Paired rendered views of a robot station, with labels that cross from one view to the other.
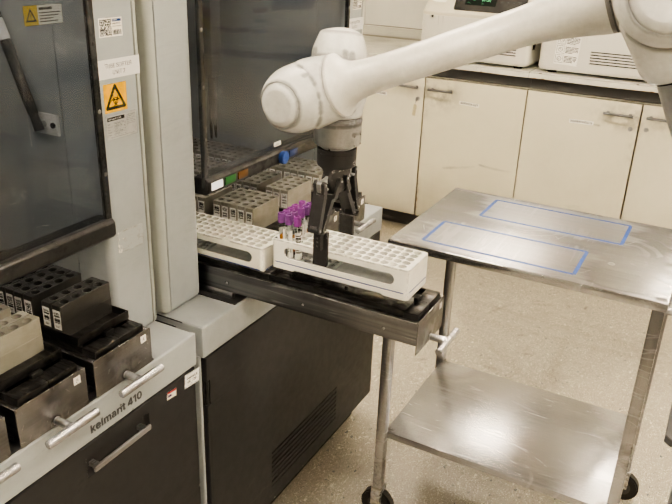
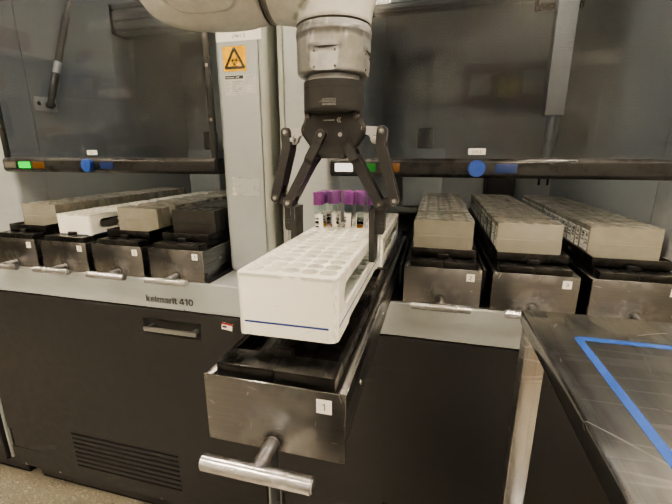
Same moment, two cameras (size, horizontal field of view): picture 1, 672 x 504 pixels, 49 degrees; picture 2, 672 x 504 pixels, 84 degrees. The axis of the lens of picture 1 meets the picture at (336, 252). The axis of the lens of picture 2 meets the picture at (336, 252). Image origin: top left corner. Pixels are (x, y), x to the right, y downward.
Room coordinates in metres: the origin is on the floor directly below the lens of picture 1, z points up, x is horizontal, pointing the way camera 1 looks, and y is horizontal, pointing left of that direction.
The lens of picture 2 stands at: (1.23, -0.48, 1.00)
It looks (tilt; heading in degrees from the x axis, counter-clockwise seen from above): 14 degrees down; 77
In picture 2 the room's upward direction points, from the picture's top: straight up
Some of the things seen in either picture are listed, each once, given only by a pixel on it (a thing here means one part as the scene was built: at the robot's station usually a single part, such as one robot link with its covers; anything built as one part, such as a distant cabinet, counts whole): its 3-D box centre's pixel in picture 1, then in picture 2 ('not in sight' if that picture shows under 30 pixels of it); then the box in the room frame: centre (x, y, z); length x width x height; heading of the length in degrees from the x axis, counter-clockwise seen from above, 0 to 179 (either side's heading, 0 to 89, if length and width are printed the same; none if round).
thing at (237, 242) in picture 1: (219, 240); (367, 237); (1.48, 0.26, 0.83); 0.30 x 0.10 x 0.06; 62
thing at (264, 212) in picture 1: (262, 213); (442, 234); (1.60, 0.17, 0.85); 0.12 x 0.02 x 0.06; 153
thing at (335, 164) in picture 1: (336, 169); (333, 120); (1.35, 0.01, 1.04); 0.08 x 0.07 x 0.09; 153
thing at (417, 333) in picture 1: (289, 281); (349, 290); (1.39, 0.10, 0.78); 0.73 x 0.14 x 0.09; 62
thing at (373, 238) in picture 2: (346, 230); (373, 234); (1.39, -0.02, 0.90); 0.03 x 0.01 x 0.07; 63
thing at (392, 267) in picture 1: (348, 259); (327, 264); (1.33, -0.03, 0.86); 0.30 x 0.10 x 0.06; 63
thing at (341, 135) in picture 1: (337, 131); (333, 57); (1.35, 0.01, 1.12); 0.09 x 0.09 x 0.06
